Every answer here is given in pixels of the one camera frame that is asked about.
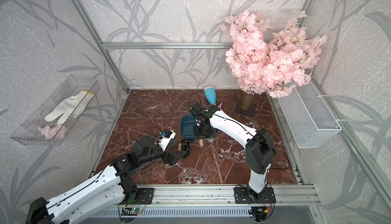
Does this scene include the teal plastic storage box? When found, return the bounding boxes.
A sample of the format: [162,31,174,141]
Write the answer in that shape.
[179,114,220,139]

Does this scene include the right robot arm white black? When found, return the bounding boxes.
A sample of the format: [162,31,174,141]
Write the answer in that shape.
[189,103,276,195]

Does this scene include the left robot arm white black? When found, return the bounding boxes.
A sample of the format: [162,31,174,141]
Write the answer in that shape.
[26,135,186,224]

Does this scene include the black lipstick lying sideways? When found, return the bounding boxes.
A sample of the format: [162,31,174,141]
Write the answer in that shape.
[181,139,194,143]

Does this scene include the left circuit board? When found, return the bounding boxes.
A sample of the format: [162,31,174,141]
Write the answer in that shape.
[120,207,145,216]

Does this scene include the circuit board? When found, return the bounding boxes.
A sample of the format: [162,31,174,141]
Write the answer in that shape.
[120,207,145,216]
[248,207,271,223]

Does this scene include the pink artificial blossom tree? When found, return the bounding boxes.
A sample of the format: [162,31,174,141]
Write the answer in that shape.
[222,10,328,117]

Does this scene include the right circuit board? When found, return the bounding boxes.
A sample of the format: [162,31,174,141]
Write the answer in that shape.
[248,207,271,223]

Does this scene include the white cotton glove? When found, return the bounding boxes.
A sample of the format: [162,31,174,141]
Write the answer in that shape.
[44,91,95,125]

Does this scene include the pink flower on shelf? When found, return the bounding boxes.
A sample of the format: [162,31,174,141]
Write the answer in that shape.
[37,124,67,140]

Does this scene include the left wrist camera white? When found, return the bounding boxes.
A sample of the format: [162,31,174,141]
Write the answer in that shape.
[158,128,176,151]

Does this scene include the aluminium front rail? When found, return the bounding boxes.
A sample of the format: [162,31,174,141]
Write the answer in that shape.
[62,184,322,208]

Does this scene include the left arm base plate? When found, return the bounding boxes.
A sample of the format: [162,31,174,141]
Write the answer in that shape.
[124,187,155,205]

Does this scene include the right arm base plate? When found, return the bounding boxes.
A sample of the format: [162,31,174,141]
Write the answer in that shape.
[234,185,276,205]

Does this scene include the white wire mesh basket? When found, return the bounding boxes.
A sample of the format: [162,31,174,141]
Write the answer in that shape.
[278,83,342,149]

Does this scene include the clear acrylic wall shelf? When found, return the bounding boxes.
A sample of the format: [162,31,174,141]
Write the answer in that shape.
[10,75,100,146]

